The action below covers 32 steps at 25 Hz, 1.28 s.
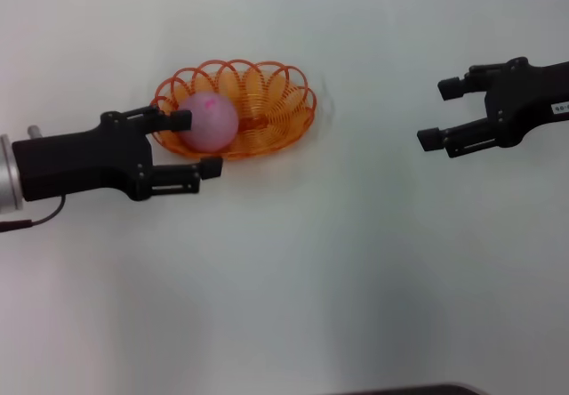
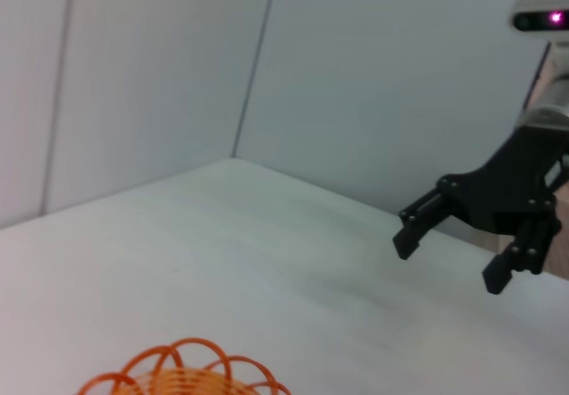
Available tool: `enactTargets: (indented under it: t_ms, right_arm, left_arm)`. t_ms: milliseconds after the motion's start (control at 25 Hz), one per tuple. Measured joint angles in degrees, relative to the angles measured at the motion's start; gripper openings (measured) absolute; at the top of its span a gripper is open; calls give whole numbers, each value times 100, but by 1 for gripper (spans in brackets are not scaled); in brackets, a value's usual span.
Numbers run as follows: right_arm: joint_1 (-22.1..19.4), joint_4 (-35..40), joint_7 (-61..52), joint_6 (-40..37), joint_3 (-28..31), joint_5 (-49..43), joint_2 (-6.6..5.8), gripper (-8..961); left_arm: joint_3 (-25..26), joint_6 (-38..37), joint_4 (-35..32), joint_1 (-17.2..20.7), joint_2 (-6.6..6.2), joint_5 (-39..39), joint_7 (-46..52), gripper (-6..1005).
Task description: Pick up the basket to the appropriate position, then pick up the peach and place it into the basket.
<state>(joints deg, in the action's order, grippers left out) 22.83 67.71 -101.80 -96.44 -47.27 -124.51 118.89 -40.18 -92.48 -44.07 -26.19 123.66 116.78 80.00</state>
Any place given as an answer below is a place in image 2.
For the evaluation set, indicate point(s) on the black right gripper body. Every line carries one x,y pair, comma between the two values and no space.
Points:
511,190

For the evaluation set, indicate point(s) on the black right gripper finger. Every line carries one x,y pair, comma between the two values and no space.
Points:
529,252
418,230

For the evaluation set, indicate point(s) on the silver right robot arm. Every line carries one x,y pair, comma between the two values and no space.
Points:
555,97

